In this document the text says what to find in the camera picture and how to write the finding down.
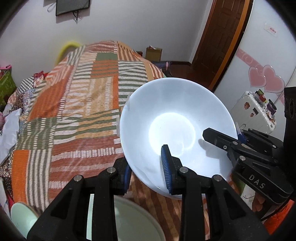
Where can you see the mint green plate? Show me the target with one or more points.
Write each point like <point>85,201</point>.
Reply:
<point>117,218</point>

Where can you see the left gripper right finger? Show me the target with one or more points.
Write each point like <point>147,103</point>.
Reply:
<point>229,216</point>

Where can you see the cardboard box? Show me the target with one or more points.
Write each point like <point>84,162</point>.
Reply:
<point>153,54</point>

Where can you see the yellow foam tube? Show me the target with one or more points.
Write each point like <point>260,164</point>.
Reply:
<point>66,48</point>

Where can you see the green storage box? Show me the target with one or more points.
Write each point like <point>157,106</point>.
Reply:
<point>7,85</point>

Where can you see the green bowl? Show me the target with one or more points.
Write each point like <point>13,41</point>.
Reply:
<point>23,217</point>

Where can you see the small wall monitor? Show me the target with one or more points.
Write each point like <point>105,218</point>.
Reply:
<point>66,6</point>

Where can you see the striped orange patchwork blanket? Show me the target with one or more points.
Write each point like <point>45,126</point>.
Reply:
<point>72,129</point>

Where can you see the white patterned bowl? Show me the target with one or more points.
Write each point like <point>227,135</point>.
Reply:
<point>174,112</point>

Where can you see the light blue folded cloth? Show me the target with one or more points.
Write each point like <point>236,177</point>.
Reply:
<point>10,133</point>

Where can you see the brown wooden door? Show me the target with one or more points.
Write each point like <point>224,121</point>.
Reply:
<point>223,31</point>

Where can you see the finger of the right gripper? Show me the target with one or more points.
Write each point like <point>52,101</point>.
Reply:
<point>222,141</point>
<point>240,135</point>

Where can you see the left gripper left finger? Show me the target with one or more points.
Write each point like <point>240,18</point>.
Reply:
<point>66,216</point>

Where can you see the white wardrobe with hearts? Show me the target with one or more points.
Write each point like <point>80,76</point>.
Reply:
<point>265,54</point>

